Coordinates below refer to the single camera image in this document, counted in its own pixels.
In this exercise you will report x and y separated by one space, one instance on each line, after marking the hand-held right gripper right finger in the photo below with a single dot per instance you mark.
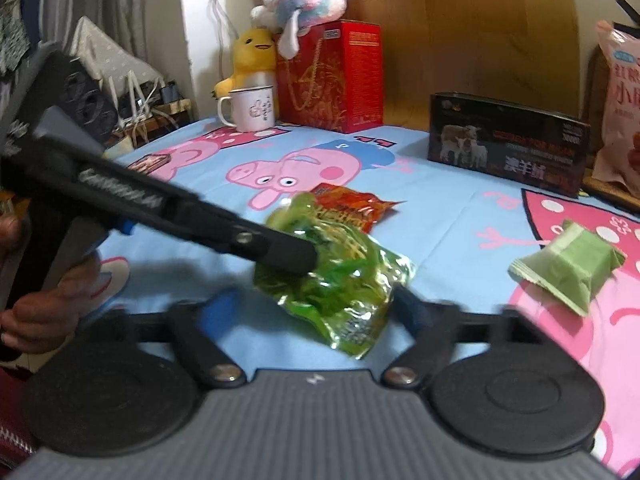
412 310

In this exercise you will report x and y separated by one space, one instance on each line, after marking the clear green snack packet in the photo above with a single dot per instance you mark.
345 285

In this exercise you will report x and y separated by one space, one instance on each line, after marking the orange red snack packet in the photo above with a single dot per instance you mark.
360 205

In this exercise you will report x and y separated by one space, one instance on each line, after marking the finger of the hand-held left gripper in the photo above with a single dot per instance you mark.
290 257

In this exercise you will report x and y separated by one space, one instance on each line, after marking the black printed box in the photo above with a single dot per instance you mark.
510 145

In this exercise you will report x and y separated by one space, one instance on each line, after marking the person's left hand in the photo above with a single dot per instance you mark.
40 320

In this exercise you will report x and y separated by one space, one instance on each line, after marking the pale green snack packet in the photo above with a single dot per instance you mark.
575 265

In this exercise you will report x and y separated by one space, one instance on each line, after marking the pastel plush toy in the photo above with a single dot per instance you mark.
310 0

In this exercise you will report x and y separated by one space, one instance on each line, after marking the yellow plush toy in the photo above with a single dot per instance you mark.
252 57

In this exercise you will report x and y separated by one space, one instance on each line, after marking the white enamel mug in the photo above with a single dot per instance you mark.
252 107

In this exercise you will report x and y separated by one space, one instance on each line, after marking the pink snack bag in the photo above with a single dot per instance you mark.
620 110

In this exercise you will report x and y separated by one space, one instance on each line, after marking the red gift box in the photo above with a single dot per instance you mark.
330 80

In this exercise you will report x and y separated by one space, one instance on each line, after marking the blue cartoon printed blanket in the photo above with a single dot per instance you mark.
450 220

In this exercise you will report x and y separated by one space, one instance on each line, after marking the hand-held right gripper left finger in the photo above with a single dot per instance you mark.
222 310

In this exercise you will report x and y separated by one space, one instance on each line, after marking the person's red jacket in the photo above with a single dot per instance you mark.
10 410

